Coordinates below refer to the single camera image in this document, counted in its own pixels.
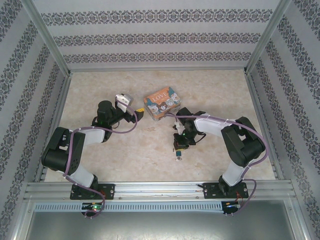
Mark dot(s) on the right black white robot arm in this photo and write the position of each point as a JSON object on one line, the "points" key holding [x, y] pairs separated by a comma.
{"points": [[245, 145]]}

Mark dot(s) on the grey metal tray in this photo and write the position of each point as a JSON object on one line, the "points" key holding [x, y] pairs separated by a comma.
{"points": [[160, 225]]}

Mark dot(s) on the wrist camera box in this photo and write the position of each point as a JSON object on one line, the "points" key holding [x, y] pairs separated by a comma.
{"points": [[123, 101], [179, 127]]}

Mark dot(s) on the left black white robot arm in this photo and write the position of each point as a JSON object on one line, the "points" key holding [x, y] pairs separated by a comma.
{"points": [[65, 150]]}

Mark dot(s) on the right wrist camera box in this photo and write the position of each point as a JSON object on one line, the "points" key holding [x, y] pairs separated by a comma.
{"points": [[179, 127]]}

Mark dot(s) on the circuit board with green light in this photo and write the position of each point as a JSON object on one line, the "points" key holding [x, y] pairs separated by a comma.
{"points": [[93, 206]]}

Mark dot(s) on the aluminium frame post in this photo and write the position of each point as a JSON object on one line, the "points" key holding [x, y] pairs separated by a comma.
{"points": [[267, 35], [47, 37]]}

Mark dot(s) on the aluminium mounting rail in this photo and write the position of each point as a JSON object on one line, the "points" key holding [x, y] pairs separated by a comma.
{"points": [[160, 191]]}

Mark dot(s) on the circuit board with orange light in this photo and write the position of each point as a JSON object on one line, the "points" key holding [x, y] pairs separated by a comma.
{"points": [[231, 204]]}

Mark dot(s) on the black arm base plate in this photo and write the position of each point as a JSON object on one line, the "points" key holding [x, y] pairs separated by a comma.
{"points": [[107, 191], [210, 191]]}

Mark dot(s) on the aluminium side rail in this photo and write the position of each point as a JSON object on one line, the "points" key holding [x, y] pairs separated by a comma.
{"points": [[56, 117], [265, 120]]}

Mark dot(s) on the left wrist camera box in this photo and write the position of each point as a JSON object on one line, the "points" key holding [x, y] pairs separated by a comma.
{"points": [[123, 101]]}

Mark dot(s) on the orange LOVE tin box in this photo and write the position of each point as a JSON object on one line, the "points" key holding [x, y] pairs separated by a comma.
{"points": [[163, 105]]}

